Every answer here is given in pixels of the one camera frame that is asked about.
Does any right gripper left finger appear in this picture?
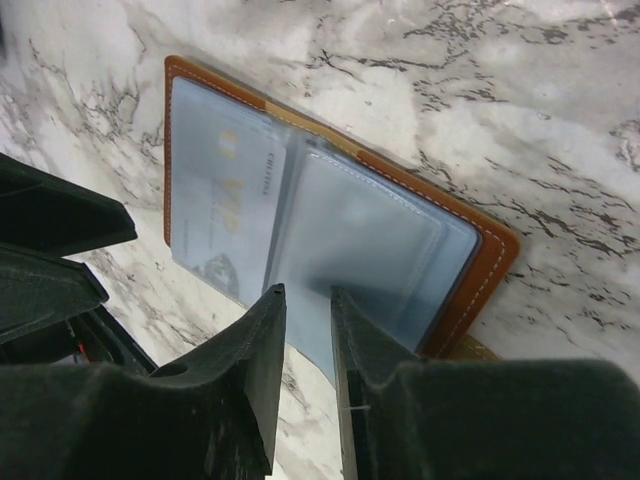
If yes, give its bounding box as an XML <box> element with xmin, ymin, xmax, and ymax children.
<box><xmin>1</xmin><ymin>284</ymin><xmax>286</xmax><ymax>479</ymax></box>

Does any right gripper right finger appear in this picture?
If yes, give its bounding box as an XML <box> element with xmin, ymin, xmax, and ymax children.
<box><xmin>331</xmin><ymin>287</ymin><xmax>639</xmax><ymax>479</ymax></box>

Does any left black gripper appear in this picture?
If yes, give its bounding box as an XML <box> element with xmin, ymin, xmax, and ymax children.
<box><xmin>1</xmin><ymin>154</ymin><xmax>157</xmax><ymax>375</ymax></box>

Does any brown leather card holder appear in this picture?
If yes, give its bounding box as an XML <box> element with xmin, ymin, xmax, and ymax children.
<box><xmin>164</xmin><ymin>55</ymin><xmax>520</xmax><ymax>374</ymax></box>

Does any white VIP credit card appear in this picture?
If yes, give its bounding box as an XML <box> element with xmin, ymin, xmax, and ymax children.
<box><xmin>171</xmin><ymin>126</ymin><xmax>286</xmax><ymax>301</ymax></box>

